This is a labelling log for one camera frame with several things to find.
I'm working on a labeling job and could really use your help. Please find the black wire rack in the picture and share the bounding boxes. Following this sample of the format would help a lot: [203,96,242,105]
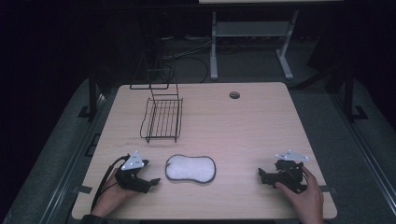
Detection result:
[129,51,184,145]

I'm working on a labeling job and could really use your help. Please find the white sponge with dark edge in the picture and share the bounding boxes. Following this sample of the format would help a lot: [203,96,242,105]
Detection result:
[164,154,218,185]

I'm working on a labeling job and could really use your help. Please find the black metal post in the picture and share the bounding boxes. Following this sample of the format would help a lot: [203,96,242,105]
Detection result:
[78,73,104,119]
[342,66,370,123]

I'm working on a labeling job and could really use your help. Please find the person's right hand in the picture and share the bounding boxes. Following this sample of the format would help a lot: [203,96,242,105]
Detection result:
[275,164,326,224]

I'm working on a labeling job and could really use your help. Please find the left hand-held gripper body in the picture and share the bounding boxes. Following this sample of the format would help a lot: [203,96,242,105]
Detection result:
[114,150,152,194]

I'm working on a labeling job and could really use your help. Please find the grey tape strip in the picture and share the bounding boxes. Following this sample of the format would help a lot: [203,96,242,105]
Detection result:
[318,184,338,193]
[72,185,93,195]

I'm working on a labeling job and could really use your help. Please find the black floor cables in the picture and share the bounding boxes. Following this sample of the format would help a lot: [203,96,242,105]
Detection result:
[160,36,216,84]

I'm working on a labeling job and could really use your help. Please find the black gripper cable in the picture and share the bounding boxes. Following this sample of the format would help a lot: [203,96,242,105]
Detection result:
[90,155,131,213]

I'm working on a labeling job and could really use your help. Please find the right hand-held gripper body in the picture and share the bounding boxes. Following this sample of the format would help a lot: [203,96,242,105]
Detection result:
[264,149,311,194]

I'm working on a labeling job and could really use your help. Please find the grey metal stand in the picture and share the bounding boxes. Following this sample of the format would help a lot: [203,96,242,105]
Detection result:
[209,8,301,81]

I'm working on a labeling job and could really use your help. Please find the person's left hand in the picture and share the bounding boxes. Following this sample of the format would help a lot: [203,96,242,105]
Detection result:
[91,168,140,218]

